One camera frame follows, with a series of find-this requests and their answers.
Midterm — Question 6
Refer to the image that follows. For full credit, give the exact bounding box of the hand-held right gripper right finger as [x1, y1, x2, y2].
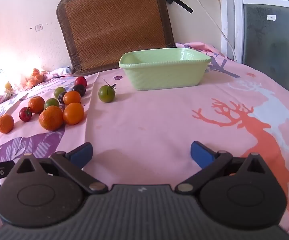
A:
[176, 141, 272, 194]

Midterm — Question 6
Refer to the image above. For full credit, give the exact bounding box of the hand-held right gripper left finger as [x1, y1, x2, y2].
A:
[16, 142, 108, 194]

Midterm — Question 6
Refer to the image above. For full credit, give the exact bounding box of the small orange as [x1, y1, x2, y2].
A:
[63, 102, 85, 125]
[28, 96, 45, 114]
[63, 91, 81, 105]
[0, 114, 14, 134]

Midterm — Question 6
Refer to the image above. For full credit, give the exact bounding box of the small red tomato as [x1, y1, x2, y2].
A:
[19, 107, 32, 122]

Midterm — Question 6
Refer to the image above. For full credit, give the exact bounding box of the dark purple tomato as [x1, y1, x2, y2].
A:
[72, 84, 86, 97]

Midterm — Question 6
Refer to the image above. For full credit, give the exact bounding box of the green tomato with stem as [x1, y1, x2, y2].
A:
[98, 79, 117, 103]

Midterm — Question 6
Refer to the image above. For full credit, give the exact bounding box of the large red tomato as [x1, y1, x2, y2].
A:
[75, 76, 88, 88]

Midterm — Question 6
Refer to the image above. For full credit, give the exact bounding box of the light green plastic basket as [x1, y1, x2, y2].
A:
[119, 48, 211, 91]

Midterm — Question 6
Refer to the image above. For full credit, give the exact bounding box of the large wrinkled tangerine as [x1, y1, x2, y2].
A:
[39, 106, 64, 131]

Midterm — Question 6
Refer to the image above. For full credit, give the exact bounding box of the pink printed bedsheet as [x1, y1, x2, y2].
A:
[0, 41, 289, 240]

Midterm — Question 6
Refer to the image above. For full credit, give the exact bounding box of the pile of small oranges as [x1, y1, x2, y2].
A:
[0, 67, 46, 113]

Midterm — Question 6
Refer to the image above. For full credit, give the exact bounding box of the brown woven mat cushion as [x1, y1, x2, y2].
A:
[56, 0, 177, 77]

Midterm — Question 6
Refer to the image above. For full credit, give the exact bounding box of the long white cable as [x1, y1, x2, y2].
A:
[181, 0, 237, 62]

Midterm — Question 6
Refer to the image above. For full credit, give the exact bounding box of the white frame glass door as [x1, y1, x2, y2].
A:
[219, 0, 289, 100]

